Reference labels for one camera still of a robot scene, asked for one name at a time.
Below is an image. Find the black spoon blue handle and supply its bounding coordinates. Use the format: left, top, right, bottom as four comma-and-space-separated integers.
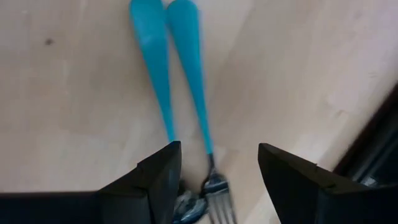
128, 0, 208, 224

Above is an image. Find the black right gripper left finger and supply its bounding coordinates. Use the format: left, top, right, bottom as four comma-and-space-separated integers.
99, 141, 182, 224

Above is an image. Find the black fork blue handle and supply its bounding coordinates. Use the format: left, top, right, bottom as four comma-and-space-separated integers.
166, 0, 239, 224

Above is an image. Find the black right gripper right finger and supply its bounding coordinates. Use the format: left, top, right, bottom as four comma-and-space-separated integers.
257, 142, 368, 224

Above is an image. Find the black metal table frame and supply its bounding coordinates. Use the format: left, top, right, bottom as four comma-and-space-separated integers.
333, 81, 398, 191

